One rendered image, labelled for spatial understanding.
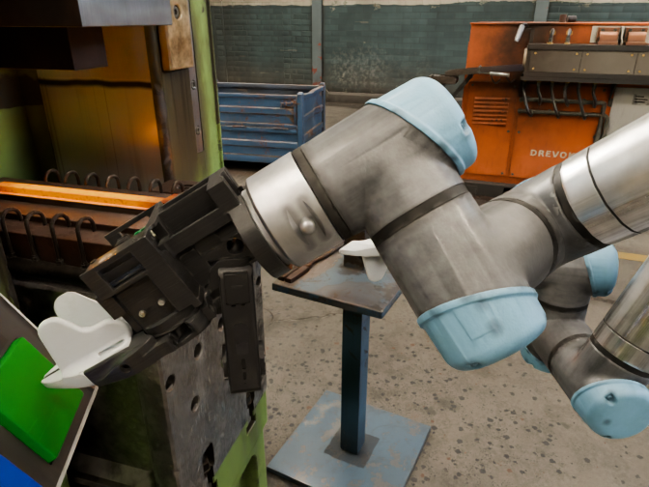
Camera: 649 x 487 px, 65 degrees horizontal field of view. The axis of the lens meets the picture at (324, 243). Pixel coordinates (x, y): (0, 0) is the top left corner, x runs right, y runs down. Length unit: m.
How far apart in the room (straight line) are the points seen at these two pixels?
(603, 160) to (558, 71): 3.53
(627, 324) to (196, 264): 0.47
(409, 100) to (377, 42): 8.05
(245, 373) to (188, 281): 0.09
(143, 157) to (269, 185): 0.83
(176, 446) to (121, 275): 0.58
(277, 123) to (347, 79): 4.19
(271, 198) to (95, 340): 0.17
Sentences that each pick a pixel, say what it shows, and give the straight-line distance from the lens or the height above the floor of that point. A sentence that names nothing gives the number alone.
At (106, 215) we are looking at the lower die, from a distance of 0.89.
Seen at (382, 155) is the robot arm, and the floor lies 1.20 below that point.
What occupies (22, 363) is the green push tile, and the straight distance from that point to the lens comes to 0.47.
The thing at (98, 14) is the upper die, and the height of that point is 1.28.
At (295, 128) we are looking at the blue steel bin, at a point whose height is 0.41.
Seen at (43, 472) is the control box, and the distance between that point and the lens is 0.46.
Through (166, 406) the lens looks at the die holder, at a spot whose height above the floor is 0.73.
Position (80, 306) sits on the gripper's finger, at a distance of 0.44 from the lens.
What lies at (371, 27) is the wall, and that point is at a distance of 8.42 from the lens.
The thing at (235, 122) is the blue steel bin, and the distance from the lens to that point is 4.64.
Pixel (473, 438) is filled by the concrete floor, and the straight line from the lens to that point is 1.88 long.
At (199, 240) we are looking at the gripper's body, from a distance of 0.36.
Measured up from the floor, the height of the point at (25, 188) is 1.01.
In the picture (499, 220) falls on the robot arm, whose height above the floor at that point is 1.15.
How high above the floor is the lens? 1.28
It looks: 24 degrees down
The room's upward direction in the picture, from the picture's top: straight up
